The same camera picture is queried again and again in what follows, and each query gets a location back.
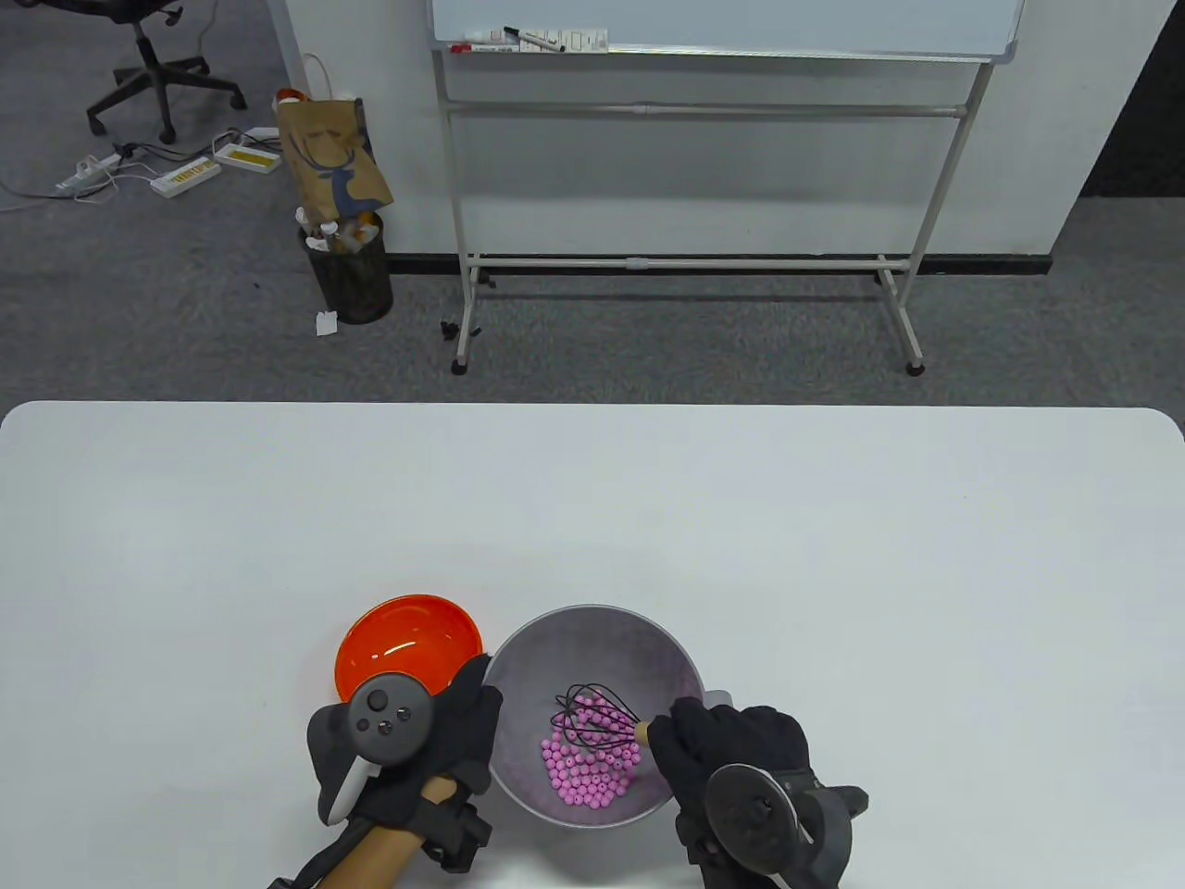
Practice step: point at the white whiteboard eraser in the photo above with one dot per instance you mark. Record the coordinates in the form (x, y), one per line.
(588, 41)

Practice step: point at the orange bowl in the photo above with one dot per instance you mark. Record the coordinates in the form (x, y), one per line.
(407, 630)

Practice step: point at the grey left hand controller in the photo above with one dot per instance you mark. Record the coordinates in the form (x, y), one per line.
(389, 713)

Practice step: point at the grey salad bowl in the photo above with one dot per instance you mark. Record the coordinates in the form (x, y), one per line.
(602, 648)

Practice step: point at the white power strip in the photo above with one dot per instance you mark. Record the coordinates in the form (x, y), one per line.
(85, 173)

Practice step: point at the whiteboard on metal stand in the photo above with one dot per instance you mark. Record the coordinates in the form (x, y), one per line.
(722, 23)

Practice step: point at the pile of pink plastic beads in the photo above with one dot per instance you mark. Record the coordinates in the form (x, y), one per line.
(583, 782)

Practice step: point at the black mesh waste bin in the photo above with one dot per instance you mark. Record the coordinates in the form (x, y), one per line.
(356, 282)

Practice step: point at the person's left hand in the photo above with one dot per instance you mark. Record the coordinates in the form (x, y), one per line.
(463, 732)

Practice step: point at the black marker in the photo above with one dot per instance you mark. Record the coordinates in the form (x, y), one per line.
(532, 39)

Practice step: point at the small white adapter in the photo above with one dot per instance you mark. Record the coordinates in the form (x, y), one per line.
(261, 133)

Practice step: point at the grey hand controller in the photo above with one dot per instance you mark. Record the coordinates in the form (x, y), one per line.
(389, 713)
(752, 815)

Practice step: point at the person's right hand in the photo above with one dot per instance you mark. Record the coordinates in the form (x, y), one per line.
(717, 741)

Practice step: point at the black office chair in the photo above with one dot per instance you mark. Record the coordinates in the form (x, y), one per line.
(157, 79)

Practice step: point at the small black debris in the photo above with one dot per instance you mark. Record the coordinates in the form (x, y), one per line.
(451, 328)

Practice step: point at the black door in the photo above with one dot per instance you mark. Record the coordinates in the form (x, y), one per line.
(1148, 111)

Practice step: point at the pile of discarded bottles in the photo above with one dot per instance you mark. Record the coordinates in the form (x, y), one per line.
(329, 231)

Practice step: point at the grey right hand controller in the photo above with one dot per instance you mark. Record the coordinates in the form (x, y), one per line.
(752, 815)

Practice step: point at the red capped white container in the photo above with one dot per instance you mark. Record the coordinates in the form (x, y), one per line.
(289, 95)

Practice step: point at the red marker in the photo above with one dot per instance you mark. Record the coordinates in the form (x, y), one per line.
(481, 47)

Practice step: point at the brown paper bag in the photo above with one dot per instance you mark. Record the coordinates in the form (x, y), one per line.
(329, 157)

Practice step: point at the white box with yellow label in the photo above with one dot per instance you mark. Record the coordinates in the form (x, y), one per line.
(185, 176)
(248, 157)

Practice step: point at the white paper scrap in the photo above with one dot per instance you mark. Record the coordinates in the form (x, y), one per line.
(326, 324)

